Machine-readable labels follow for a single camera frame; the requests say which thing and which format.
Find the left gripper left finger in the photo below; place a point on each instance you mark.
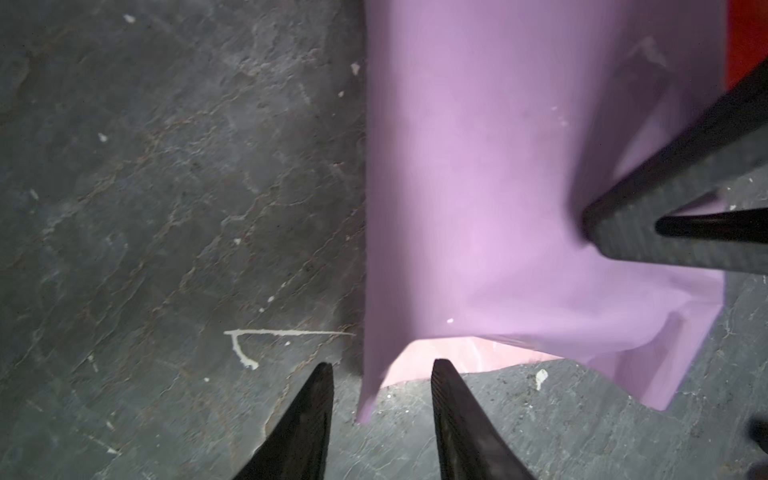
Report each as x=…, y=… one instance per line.
x=297, y=447

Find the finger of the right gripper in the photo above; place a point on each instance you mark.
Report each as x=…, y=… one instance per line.
x=727, y=142
x=750, y=226

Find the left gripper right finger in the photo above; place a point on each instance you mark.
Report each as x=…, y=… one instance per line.
x=469, y=446

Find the red tape dispenser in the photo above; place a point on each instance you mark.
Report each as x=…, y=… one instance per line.
x=746, y=38

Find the pink wrapping paper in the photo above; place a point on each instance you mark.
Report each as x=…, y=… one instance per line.
x=491, y=125

